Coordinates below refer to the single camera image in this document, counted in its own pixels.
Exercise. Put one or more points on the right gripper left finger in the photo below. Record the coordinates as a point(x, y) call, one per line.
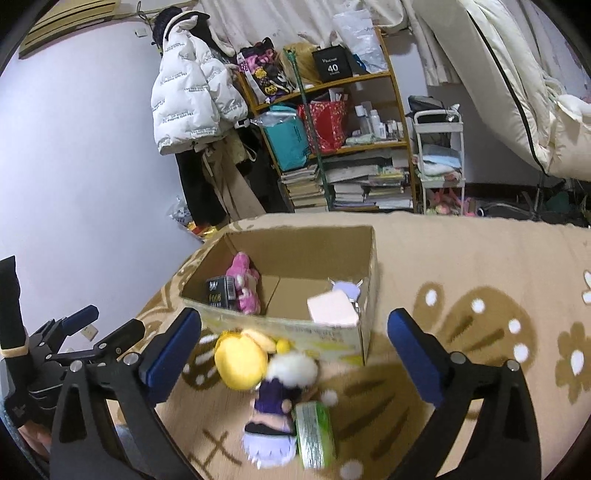
point(105, 424)

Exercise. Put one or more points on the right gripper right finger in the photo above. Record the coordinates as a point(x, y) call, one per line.
point(505, 442)

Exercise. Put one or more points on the yellow plush pouch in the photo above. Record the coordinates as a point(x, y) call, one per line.
point(242, 357)

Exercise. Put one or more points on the purple haired plush doll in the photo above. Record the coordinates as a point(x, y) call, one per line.
point(269, 438)

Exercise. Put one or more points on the black Face tissue pack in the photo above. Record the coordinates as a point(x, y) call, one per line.
point(221, 292)

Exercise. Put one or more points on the green tissue pack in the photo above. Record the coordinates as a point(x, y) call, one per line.
point(315, 440)

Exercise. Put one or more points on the white fluffy pompom keychain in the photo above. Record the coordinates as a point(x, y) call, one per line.
point(296, 373)

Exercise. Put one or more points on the pink plush bear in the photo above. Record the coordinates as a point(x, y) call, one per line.
point(246, 280)

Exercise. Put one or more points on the person left hand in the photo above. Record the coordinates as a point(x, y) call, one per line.
point(37, 437)

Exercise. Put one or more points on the cardboard box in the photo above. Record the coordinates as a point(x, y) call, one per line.
point(294, 264)

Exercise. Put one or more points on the white rolling cart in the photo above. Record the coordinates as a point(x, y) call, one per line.
point(440, 160)

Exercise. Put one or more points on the beige trench coat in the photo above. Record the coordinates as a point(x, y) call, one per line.
point(221, 160)

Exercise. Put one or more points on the stack of books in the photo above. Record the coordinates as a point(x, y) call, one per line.
point(305, 189)

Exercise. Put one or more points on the wooden bookshelf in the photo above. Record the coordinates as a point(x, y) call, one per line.
point(373, 171)

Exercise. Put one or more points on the white puffer jacket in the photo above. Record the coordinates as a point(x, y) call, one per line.
point(194, 101)

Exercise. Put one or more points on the teal shopping bag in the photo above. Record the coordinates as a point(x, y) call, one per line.
point(286, 134)

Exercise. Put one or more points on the red gift bag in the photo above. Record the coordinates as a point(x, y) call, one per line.
point(330, 124)

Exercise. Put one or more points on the green pole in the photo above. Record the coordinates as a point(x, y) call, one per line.
point(309, 122)

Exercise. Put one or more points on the black box with 40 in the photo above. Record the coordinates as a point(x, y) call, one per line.
point(332, 63)

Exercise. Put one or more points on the white curtain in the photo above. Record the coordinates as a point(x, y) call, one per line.
point(243, 23)

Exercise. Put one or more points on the clear plastic bag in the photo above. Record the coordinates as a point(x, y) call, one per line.
point(357, 30)

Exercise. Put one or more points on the wall power socket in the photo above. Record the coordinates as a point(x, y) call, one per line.
point(89, 332)

